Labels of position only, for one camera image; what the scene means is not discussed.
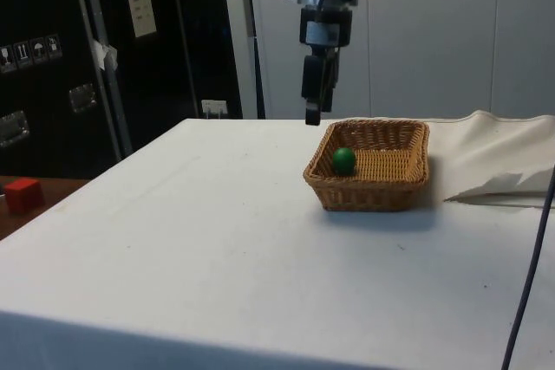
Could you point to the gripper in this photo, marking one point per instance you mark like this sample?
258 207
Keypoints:
323 32

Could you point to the green ball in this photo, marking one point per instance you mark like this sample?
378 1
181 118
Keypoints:
344 161

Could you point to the brown wicker basket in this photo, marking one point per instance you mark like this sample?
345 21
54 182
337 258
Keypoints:
368 190

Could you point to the pale locker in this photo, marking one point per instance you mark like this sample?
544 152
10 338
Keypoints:
282 66

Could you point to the black cabinet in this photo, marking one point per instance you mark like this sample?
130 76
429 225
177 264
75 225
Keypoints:
52 105

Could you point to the red cube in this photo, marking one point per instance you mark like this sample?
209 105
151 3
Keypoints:
24 197

